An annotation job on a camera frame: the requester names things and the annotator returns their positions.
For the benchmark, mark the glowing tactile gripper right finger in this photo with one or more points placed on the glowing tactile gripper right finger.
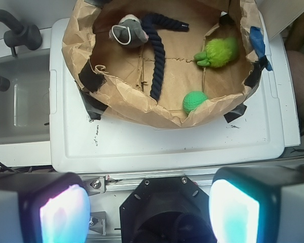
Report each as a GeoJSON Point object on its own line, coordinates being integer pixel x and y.
{"type": "Point", "coordinates": [257, 204]}

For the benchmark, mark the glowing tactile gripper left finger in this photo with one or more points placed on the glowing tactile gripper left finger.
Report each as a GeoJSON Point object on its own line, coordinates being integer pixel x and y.
{"type": "Point", "coordinates": [43, 207]}

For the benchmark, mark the fuzzy green plush animal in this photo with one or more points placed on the fuzzy green plush animal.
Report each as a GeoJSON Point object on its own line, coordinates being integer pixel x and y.
{"type": "Point", "coordinates": [218, 52]}

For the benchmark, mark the white plastic tray lid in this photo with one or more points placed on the white plastic tray lid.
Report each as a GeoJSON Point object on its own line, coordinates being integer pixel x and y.
{"type": "Point", "coordinates": [81, 145]}

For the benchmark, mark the grey sink basin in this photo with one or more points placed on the grey sink basin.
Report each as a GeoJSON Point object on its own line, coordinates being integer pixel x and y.
{"type": "Point", "coordinates": [24, 107]}

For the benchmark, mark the green rubber ball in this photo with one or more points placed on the green rubber ball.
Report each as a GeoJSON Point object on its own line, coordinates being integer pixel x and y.
{"type": "Point", "coordinates": [193, 100]}

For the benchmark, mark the brown paper bag bin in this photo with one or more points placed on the brown paper bag bin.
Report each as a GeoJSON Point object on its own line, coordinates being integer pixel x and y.
{"type": "Point", "coordinates": [117, 80]}

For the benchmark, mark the blue tape strip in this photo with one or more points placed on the blue tape strip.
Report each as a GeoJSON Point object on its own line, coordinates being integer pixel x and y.
{"type": "Point", "coordinates": [257, 41]}

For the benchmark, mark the black faucet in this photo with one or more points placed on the black faucet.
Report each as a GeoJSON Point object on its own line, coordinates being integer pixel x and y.
{"type": "Point", "coordinates": [20, 34]}

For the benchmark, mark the grey plush mouse toy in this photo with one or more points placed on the grey plush mouse toy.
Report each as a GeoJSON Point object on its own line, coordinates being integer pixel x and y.
{"type": "Point", "coordinates": [128, 32]}

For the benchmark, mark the black octagonal mount plate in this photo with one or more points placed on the black octagonal mount plate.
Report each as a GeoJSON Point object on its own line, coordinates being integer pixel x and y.
{"type": "Point", "coordinates": [171, 209]}

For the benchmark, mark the navy blue rope toy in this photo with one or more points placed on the navy blue rope toy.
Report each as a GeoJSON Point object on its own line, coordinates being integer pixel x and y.
{"type": "Point", "coordinates": [148, 23]}

